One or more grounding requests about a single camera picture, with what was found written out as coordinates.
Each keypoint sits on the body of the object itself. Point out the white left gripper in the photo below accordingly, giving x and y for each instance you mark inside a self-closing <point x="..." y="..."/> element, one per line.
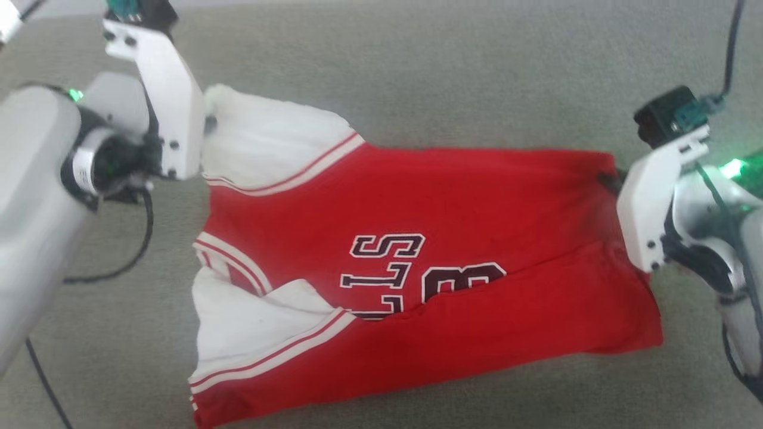
<point x="176" y="107"/>

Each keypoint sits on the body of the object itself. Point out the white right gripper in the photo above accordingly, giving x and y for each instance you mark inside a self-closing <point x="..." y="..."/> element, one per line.
<point x="647" y="202"/>

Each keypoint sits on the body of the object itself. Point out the red white basketball jersey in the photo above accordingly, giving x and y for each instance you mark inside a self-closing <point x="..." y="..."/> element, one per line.
<point x="447" y="202"/>

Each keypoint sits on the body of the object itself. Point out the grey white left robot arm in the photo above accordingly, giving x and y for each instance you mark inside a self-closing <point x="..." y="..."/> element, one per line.
<point x="30" y="208"/>

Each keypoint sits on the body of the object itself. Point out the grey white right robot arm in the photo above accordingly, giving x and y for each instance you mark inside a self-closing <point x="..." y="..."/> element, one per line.
<point x="697" y="208"/>

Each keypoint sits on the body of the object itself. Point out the grey fabric sofa cushion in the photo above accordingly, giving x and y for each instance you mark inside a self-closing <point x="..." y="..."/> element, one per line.
<point x="477" y="77"/>

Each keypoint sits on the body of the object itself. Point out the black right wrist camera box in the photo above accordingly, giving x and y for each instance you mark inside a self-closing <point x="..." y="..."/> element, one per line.
<point x="661" y="116"/>

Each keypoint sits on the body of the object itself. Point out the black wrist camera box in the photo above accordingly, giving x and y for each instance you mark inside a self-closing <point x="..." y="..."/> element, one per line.
<point x="661" y="116"/>
<point x="156" y="11"/>

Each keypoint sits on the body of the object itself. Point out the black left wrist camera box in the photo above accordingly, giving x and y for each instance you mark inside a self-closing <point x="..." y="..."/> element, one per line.
<point x="156" y="11"/>

